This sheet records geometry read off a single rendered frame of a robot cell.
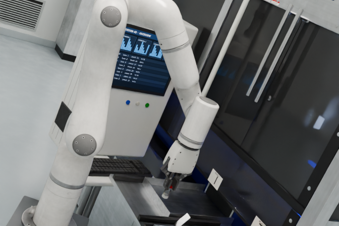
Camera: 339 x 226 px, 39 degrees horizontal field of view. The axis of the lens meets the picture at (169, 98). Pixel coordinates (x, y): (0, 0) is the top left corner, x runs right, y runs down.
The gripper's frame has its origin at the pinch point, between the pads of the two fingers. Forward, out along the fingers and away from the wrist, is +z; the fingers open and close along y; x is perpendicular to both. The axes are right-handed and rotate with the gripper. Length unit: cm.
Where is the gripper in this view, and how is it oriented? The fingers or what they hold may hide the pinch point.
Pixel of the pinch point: (171, 183)
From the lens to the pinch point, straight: 165.8
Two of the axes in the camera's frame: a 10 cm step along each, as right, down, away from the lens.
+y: -8.2, -1.8, -5.4
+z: -3.7, 8.9, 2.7
